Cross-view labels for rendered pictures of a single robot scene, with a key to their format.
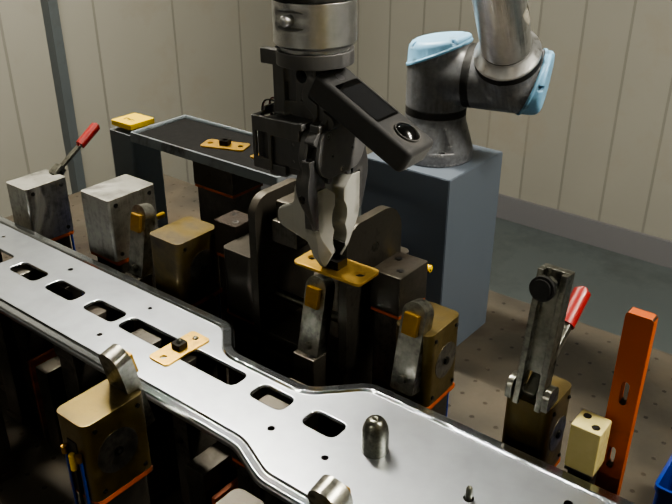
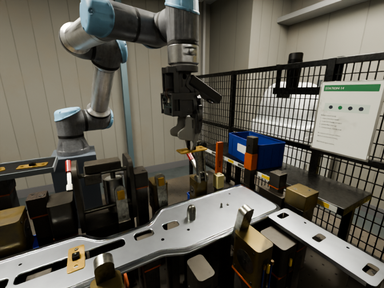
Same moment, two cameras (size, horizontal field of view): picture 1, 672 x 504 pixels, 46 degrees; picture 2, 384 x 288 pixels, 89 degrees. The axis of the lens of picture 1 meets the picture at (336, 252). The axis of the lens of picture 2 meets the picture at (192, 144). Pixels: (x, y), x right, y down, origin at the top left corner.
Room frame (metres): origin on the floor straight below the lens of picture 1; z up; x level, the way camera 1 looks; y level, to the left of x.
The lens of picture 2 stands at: (0.50, 0.48, 1.42)
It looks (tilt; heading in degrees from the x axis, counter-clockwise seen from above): 15 degrees down; 292
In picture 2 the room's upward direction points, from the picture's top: straight up
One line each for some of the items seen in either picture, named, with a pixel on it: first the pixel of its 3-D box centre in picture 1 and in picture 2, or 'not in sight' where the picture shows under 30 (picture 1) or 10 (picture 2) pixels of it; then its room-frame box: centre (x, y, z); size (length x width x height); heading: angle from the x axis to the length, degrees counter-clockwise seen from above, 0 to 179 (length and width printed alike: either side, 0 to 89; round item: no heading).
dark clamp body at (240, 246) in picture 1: (267, 340); (70, 244); (1.12, 0.12, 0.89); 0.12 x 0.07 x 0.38; 142
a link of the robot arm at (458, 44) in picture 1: (441, 69); (70, 120); (1.45, -0.20, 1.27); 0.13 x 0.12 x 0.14; 64
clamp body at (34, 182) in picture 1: (57, 259); not in sight; (1.43, 0.57, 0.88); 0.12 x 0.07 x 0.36; 142
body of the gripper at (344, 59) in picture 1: (310, 111); (181, 92); (0.72, 0.02, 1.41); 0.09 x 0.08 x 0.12; 53
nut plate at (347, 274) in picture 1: (336, 262); (192, 148); (0.70, 0.00, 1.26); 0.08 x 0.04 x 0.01; 53
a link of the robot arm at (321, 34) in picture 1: (312, 24); (184, 57); (0.71, 0.02, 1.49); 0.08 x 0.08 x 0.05
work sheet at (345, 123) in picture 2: not in sight; (343, 119); (0.22, -0.52, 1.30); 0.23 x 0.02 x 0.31; 142
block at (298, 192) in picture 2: not in sight; (295, 230); (0.37, -0.28, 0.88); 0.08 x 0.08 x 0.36; 52
